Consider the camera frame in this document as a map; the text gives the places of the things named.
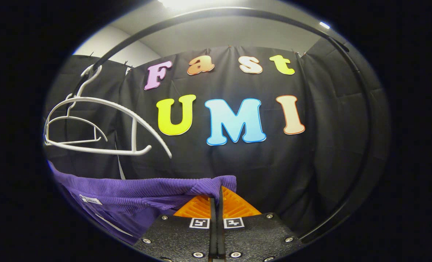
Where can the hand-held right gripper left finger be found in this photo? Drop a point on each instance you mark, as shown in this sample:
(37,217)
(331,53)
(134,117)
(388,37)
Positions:
(179,236)

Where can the ceiling light panel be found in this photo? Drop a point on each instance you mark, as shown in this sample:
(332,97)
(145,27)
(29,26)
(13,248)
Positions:
(197,3)
(324,25)

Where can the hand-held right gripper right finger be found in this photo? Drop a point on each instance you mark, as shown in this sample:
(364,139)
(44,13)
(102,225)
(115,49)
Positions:
(256,236)

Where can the purple knit jacket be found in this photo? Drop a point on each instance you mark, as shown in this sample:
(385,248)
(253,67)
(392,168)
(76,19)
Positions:
(128,189)

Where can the black metal clothes rack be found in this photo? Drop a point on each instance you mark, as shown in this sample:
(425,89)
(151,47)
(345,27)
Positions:
(325,225)

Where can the white plastic hanger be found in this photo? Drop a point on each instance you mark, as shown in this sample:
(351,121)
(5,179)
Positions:
(134,134)
(74,117)

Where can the black backdrop cloth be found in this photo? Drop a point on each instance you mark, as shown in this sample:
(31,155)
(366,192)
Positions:
(237,163)

